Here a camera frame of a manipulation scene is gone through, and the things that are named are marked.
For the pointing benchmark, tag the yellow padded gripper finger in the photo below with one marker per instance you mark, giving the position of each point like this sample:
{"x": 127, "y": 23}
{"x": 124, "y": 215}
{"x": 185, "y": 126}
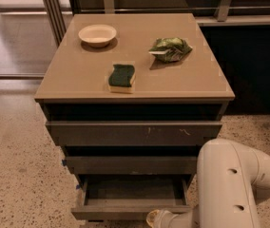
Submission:
{"x": 151, "y": 216}

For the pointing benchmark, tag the grey drawer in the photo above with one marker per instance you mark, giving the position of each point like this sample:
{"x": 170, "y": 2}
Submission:
{"x": 134, "y": 133}
{"x": 144, "y": 165}
{"x": 125, "y": 197}

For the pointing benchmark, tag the metal post left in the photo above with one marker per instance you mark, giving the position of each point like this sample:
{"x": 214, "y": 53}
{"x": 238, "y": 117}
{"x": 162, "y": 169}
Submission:
{"x": 56, "y": 20}

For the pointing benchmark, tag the white paper bowl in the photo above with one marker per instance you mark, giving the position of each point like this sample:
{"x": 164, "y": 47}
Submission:
{"x": 97, "y": 36}

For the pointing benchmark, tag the grey drawer cabinet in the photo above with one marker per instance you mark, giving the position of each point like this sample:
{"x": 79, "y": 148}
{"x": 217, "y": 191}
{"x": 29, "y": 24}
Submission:
{"x": 75, "y": 87}

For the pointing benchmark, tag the green chip bag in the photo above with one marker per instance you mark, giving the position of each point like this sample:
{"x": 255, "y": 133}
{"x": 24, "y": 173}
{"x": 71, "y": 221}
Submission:
{"x": 169, "y": 50}

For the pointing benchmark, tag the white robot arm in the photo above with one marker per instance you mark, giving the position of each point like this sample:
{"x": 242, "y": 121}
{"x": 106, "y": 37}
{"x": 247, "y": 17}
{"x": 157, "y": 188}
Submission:
{"x": 232, "y": 179}

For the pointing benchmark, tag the green yellow sponge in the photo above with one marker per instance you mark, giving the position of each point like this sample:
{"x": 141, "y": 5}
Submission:
{"x": 121, "y": 79}

